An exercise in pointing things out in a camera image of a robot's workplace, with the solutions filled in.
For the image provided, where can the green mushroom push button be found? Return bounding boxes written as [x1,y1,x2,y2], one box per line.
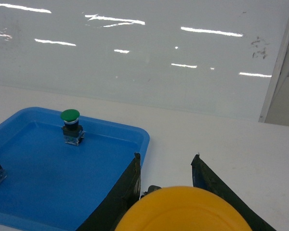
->
[60,109,85,146]

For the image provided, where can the yellow mushroom push button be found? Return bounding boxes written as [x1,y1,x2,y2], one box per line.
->
[116,186,251,231]

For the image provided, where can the blue plastic tray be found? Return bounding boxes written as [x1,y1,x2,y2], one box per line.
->
[0,107,150,231]

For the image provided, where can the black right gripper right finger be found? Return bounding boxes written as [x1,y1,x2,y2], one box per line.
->
[191,154,275,231]

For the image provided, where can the white whiteboard panel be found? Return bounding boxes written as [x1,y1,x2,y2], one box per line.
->
[0,0,289,121]

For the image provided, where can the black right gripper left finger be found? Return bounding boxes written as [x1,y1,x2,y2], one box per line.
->
[77,153,141,231]

